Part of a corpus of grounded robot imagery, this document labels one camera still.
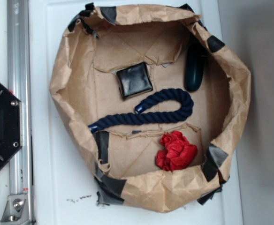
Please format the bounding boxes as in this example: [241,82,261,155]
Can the black square box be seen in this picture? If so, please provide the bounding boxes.
[116,62,153,100]

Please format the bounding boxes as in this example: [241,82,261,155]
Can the navy blue twisted rope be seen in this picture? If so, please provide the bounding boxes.
[88,88,195,134]

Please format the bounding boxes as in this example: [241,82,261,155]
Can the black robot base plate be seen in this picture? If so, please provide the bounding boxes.
[0,83,22,170]

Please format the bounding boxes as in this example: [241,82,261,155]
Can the brown paper bag tray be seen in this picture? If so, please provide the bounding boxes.
[50,4,251,212]

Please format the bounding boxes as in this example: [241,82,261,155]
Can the metal corner bracket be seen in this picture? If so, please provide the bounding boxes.
[0,194,34,225]

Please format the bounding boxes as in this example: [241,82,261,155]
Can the crumpled red paper ball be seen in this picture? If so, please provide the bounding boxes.
[155,131,198,171]

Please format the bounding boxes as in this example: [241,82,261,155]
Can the aluminium extrusion rail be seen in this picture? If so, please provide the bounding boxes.
[6,0,34,195]

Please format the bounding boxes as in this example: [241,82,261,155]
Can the dark green oval case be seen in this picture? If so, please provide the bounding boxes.
[184,43,208,92]

